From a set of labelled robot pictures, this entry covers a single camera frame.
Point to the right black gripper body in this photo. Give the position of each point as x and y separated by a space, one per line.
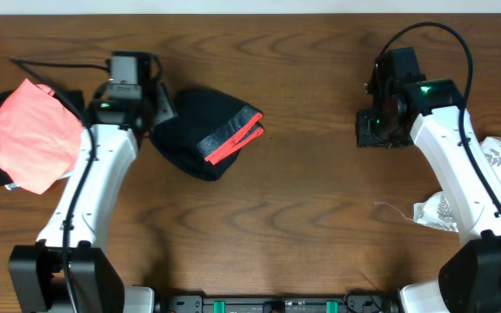
374 129

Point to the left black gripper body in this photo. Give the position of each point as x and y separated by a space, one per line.
158 103

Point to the black leggings with red waistband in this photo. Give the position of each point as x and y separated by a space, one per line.
206 136

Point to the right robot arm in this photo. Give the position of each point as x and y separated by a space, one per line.
441 128

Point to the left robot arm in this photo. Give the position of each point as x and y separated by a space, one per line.
66 269

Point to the pink folded cloth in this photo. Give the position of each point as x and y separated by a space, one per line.
39 138

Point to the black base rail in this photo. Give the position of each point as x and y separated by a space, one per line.
272 305

